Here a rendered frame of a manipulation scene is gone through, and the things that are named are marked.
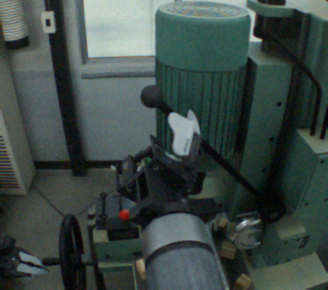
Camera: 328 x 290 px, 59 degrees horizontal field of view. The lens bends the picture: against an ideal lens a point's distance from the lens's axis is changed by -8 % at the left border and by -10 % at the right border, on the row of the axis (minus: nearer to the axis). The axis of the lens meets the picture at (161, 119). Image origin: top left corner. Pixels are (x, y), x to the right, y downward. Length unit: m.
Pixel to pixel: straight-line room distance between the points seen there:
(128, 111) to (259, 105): 1.66
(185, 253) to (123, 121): 1.98
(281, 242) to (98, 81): 1.68
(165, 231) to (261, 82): 0.36
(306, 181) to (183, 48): 0.34
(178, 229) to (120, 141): 2.04
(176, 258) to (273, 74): 0.40
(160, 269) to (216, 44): 0.35
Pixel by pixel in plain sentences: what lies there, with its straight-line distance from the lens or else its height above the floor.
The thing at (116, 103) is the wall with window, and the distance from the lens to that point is 2.18.
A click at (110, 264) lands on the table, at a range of 0.89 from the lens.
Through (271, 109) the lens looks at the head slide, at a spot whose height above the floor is 1.33.
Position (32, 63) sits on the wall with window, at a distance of 2.18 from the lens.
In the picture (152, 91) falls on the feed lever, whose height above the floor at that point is 1.42.
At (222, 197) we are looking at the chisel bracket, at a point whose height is 1.06.
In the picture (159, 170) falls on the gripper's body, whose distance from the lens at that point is 0.39.
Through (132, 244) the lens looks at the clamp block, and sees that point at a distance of 0.84.
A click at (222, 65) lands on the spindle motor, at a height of 1.43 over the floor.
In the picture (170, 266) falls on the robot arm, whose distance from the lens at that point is 0.30.
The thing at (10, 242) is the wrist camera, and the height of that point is 1.01.
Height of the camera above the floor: 1.62
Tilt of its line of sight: 31 degrees down
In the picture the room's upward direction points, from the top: straight up
